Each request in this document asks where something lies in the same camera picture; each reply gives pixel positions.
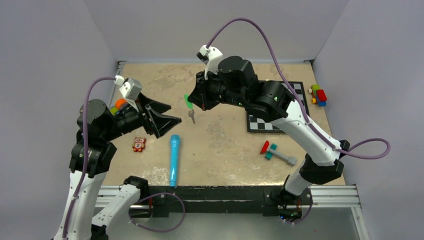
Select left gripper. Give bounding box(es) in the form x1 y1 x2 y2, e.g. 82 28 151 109
102 90 181 141

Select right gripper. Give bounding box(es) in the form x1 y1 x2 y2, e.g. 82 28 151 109
188 67 246 112

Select green key tag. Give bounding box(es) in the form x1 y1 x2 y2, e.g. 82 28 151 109
184 94 193 110

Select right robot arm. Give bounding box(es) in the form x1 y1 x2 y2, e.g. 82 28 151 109
188 54 350 205

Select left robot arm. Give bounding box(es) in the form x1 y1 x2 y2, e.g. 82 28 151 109
55 94 182 240

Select red owl block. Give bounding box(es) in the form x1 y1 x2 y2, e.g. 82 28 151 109
132 136 146 153

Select orange blue toy car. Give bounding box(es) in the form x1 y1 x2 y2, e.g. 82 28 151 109
110 98 128 115

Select black white chessboard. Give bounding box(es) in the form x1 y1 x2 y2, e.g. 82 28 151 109
245 80 311 134

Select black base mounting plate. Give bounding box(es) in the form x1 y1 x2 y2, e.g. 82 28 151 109
129 185 312 219

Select colourful toy block train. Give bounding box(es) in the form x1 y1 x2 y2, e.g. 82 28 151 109
307 84 328 107

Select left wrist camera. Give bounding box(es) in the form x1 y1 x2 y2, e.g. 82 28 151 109
114 75 142 112

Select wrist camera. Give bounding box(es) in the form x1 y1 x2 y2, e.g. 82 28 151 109
114 75 142 112
196 45 224 80

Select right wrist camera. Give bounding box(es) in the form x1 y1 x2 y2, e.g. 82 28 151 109
196 45 224 80

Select toy bolt with propeller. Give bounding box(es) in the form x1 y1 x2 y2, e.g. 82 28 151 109
260 140 297 167

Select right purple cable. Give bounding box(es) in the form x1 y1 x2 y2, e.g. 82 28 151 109
205 17 392 161

